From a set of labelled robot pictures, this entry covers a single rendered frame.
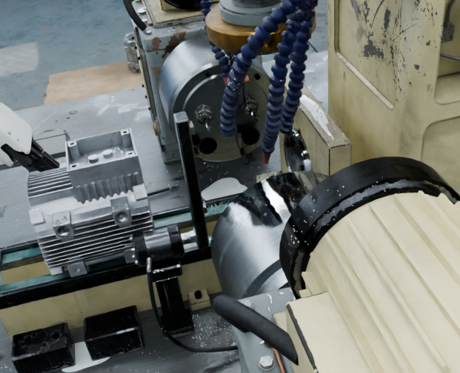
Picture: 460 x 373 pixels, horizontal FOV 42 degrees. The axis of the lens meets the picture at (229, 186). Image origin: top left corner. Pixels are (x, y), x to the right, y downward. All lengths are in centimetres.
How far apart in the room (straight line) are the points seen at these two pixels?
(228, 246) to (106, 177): 28
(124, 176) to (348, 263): 61
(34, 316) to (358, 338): 84
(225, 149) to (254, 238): 56
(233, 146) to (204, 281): 33
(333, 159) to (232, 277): 29
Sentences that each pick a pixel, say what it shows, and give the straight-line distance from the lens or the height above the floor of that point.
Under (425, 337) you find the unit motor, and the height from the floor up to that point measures 135.
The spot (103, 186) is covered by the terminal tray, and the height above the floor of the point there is 110.
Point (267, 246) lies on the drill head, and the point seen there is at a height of 115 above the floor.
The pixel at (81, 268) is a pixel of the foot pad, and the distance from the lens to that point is 109.
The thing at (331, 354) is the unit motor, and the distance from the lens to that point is 46.
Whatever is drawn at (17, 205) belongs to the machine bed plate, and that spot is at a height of 80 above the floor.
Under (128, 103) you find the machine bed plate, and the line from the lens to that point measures 196.
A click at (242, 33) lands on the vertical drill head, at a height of 133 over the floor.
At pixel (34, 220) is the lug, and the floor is 108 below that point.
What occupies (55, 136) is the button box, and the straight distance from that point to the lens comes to 128.
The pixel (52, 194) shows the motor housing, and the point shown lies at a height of 110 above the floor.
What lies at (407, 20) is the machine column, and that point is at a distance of 93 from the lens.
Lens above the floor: 168
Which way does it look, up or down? 36 degrees down
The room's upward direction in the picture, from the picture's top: 7 degrees counter-clockwise
